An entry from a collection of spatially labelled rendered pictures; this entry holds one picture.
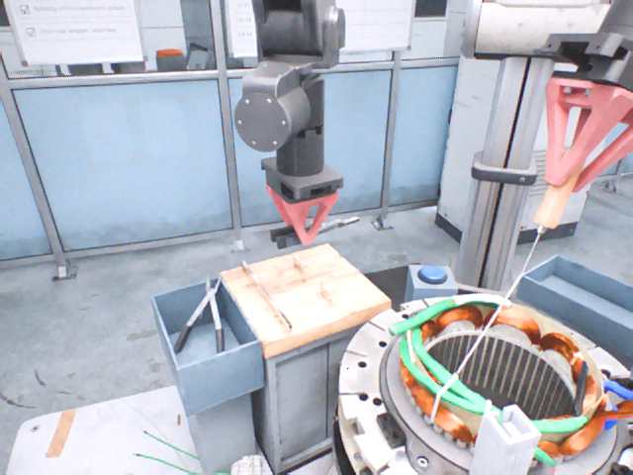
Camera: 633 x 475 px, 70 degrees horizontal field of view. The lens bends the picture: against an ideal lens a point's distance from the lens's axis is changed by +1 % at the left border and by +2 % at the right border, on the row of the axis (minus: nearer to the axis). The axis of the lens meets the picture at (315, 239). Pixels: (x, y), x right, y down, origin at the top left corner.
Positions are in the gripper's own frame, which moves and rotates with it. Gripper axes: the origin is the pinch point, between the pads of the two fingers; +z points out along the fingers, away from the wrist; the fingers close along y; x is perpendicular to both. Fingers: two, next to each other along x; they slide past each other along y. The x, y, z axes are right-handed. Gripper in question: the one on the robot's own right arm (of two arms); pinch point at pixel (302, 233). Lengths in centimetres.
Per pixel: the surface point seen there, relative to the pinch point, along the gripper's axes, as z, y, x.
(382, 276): 120, -121, 111
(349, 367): 8.6, 15.9, -2.4
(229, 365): 13.9, 4.1, -12.7
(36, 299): 120, -193, -62
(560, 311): 14.6, 16.6, 34.6
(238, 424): 28.2, 1.9, -12.0
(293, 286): 11.8, -4.6, 0.7
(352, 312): 11.8, 4.9, 5.3
